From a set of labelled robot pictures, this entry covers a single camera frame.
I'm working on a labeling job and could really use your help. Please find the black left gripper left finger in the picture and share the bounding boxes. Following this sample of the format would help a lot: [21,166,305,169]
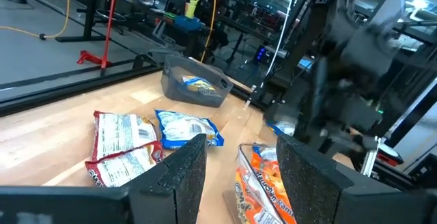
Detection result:
[0,133,208,224]

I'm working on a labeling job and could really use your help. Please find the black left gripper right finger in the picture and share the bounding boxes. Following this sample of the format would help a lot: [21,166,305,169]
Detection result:
[275,133,437,224]

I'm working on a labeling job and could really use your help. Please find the orange Maruchan chicken ramen pack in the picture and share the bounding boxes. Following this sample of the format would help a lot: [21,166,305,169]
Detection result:
[250,145,298,224]
[234,169,284,224]

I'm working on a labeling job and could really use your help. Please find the red Maruchan ramen pack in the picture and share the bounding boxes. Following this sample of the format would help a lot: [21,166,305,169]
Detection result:
[84,140,165,188]
[90,110,158,163]

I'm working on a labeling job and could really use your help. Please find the blue Maruchan ramen pack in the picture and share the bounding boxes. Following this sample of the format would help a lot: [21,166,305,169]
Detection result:
[180,74,219,97]
[266,120,297,138]
[154,109,225,150]

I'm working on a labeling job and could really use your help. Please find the clear plastic bin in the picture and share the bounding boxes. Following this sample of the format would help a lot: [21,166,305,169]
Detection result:
[223,142,298,224]

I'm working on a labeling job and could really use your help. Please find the red plastic case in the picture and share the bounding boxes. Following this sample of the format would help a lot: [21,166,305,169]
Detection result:
[375,147,404,167]

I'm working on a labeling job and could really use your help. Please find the black device blue lights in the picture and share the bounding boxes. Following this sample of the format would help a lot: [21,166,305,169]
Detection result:
[254,44,270,64]

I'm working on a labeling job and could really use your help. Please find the grey plastic bin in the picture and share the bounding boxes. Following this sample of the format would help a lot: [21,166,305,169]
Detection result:
[160,53,234,109]

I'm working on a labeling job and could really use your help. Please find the blue container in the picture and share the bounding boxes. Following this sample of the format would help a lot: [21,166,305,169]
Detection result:
[173,14,202,32]

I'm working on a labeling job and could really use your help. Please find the green drinking bottle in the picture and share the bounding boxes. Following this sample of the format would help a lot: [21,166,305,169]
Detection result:
[185,0,201,19]

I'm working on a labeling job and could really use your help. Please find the red pole stand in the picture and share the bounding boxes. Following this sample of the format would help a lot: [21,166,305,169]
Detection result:
[76,0,119,70]

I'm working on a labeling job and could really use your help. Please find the black desk leg stand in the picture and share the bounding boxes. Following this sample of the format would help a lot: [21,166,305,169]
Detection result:
[55,0,107,43]

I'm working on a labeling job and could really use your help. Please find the aluminium extrusion post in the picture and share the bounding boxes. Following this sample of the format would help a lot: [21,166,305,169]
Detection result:
[361,137,382,178]

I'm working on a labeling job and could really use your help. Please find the black rig frame post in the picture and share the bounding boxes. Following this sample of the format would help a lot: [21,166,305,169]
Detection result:
[384,36,437,150]

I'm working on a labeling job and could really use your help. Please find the white cable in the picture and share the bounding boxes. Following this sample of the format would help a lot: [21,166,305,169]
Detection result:
[265,0,305,78]

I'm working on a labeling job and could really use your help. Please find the black table edge frame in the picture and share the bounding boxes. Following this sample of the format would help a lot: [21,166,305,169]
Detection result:
[0,55,163,117]

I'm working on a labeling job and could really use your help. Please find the yellow hanging cable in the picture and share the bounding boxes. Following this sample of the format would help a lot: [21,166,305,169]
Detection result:
[199,0,223,64]
[0,0,72,40]

